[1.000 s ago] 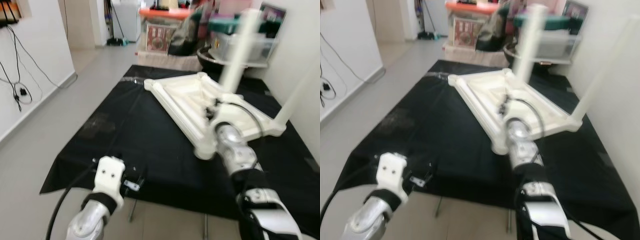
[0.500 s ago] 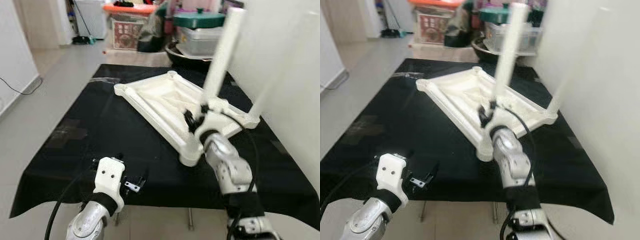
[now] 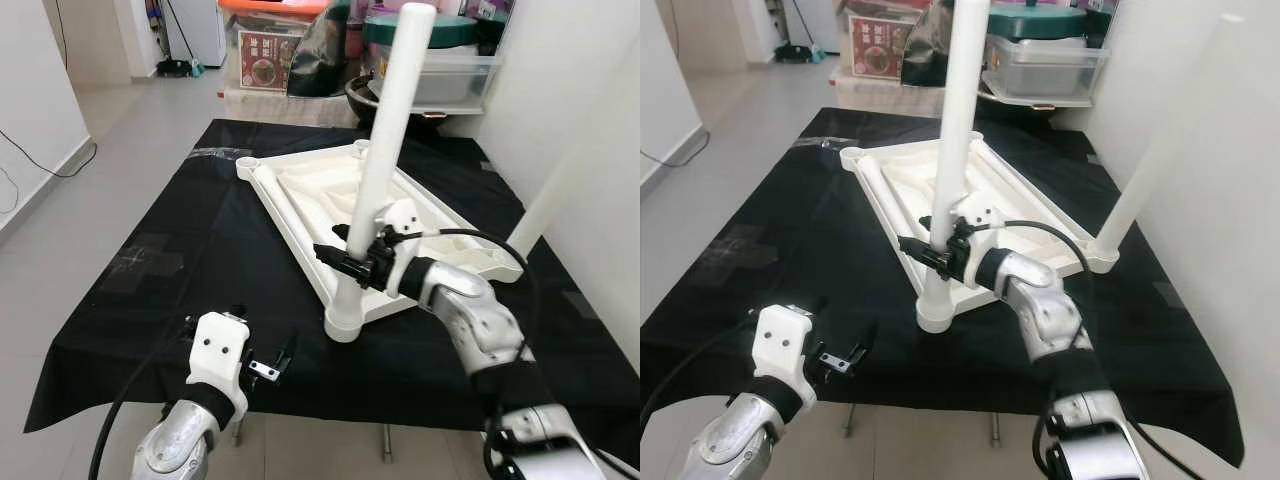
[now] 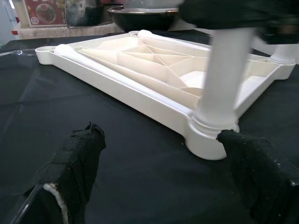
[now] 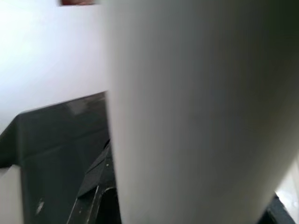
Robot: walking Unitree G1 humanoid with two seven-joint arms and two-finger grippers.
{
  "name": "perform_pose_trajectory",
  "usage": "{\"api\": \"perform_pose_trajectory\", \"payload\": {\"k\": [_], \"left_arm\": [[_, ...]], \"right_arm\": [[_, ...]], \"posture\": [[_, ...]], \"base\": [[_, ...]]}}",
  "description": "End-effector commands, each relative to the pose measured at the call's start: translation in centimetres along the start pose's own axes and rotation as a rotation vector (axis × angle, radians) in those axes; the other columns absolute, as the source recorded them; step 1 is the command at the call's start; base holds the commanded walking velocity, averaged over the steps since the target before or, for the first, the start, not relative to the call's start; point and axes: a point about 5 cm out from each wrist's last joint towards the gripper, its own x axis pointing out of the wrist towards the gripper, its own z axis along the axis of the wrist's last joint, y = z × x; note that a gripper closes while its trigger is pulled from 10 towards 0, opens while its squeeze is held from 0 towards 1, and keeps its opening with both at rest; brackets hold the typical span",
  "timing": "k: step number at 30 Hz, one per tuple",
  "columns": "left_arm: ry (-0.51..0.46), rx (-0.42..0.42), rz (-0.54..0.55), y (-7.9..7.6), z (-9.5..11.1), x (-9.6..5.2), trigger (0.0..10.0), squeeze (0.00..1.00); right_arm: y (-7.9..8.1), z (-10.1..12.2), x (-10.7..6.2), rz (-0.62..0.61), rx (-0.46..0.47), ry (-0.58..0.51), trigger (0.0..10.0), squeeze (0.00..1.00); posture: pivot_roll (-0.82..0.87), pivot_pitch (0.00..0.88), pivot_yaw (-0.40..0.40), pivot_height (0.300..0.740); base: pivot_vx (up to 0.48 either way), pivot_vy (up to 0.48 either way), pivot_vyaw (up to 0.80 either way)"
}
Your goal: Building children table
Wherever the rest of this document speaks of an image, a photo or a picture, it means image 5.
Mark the black tablecloth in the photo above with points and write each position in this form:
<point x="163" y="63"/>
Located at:
<point x="58" y="140"/>

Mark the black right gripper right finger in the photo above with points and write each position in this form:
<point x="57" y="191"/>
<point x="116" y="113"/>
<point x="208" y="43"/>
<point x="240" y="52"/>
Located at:
<point x="282" y="214"/>

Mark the white plastic table leg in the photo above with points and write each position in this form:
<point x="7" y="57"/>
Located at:
<point x="198" y="105"/>

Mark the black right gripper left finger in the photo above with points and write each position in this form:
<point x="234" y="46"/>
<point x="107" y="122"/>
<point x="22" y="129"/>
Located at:
<point x="100" y="191"/>

